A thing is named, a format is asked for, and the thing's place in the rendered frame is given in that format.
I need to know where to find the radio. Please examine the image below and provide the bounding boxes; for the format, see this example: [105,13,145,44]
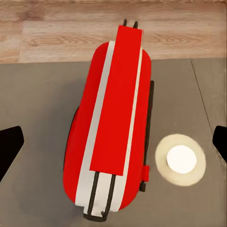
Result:
[63,19,154,222]

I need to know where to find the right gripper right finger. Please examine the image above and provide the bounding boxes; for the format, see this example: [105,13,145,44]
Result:
[212,126,227,163]

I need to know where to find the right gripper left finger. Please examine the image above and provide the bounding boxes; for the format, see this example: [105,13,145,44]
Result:
[0,126,25,182]

